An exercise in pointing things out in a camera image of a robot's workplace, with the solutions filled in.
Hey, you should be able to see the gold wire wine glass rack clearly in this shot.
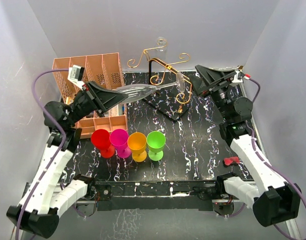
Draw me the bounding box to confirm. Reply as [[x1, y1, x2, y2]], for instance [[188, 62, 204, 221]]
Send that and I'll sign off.
[[127, 45, 192, 122]]

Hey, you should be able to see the yellow wine glass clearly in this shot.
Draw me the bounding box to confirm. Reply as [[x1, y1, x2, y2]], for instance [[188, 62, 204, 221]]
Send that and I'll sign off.
[[127, 132, 147, 163]]

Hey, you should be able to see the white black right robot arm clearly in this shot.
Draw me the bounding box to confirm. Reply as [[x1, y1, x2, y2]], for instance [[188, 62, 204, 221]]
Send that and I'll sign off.
[[189, 65, 301, 227]]

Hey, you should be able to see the red wine glass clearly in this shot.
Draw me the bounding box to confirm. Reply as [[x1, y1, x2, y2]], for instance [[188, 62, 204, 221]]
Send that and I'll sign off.
[[91, 129, 115, 159]]

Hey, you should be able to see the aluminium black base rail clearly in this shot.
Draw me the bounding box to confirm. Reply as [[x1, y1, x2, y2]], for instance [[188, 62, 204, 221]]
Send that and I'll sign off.
[[16, 175, 236, 216]]

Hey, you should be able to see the clear wine glass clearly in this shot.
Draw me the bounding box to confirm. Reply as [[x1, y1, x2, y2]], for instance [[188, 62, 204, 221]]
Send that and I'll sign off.
[[155, 36, 168, 54], [114, 72, 185, 104]]

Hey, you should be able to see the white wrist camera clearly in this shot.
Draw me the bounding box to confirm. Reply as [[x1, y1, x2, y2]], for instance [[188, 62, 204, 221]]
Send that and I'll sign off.
[[231, 70, 251, 86], [67, 65, 85, 89]]

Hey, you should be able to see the small red object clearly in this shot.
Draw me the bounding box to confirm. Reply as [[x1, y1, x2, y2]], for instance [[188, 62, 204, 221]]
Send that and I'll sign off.
[[223, 156, 240, 167]]

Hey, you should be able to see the pink plastic file organizer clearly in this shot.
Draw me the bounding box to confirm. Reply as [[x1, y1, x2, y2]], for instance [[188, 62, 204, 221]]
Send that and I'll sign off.
[[52, 52, 127, 139]]

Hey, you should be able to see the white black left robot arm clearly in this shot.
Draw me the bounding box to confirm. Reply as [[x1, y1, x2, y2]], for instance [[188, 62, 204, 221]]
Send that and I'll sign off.
[[6, 81, 128, 239]]

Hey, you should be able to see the magenta wine glass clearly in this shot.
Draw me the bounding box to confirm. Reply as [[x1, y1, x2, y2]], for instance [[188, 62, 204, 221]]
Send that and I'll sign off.
[[110, 129, 131, 159]]

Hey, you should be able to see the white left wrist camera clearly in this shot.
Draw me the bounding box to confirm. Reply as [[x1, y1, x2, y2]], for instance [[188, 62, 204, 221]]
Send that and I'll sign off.
[[67, 65, 85, 89]]

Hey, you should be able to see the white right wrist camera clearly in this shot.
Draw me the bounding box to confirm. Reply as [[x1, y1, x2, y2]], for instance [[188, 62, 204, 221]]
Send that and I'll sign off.
[[231, 70, 251, 86]]

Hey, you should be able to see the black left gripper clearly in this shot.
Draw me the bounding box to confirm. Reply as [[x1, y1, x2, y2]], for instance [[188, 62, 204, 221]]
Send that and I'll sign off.
[[67, 80, 128, 127]]

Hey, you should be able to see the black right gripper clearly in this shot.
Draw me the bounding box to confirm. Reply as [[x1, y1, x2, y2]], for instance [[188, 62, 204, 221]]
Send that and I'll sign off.
[[189, 65, 237, 121]]

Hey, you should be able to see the green wine glass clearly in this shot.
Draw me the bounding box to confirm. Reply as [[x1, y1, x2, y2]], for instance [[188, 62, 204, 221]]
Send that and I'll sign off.
[[146, 131, 166, 162]]

